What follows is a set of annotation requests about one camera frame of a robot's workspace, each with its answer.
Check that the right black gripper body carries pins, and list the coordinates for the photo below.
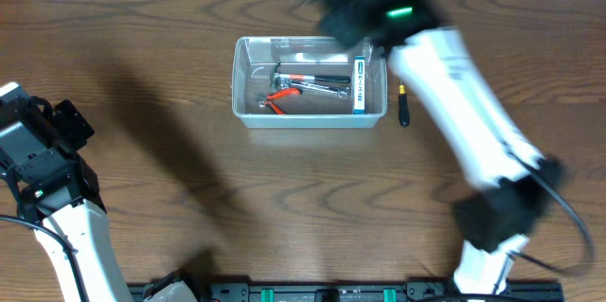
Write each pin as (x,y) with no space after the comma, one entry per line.
(365,18)

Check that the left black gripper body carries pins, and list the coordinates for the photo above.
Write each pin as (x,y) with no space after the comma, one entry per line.
(67,134)

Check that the silver double ended wrench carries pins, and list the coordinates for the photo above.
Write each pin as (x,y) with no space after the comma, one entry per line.
(339,91)

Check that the white blue small box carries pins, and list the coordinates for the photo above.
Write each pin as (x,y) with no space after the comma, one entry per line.
(358,85)

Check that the black yellow screwdriver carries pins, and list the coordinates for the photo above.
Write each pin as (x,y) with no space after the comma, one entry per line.
(404,115)

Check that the black orange hammer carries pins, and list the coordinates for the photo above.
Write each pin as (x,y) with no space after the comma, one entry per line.
(276,76)

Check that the orange handled pliers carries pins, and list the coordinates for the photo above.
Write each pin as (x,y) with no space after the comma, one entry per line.
(269,101)

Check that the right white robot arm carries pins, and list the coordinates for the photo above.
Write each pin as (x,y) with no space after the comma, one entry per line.
(513,181)

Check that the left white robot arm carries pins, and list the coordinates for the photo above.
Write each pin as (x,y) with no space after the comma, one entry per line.
(57,194)

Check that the clear plastic container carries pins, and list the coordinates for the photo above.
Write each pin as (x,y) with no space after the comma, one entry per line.
(255,58)

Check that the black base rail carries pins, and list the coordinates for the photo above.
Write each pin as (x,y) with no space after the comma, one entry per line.
(416,290)

